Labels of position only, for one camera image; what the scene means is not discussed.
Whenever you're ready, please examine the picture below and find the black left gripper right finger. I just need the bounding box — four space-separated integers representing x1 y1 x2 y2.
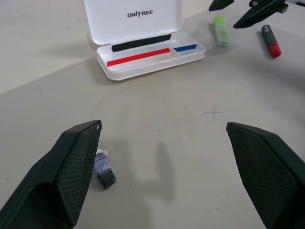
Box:
225 122 305 229

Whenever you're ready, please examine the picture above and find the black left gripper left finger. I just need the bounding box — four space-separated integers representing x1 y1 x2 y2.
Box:
0 120 102 229

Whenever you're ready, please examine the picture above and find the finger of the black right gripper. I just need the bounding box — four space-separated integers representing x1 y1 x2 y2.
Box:
233 1 288 29
208 0 234 12

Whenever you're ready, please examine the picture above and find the white Unitree pencil case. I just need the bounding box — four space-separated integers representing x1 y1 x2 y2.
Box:
83 0 206 83

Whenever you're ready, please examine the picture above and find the green highlighter pen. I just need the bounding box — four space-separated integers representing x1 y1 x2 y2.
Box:
213 16 231 47

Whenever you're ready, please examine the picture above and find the black marker with red cap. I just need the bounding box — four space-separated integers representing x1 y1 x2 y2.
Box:
261 24 282 58

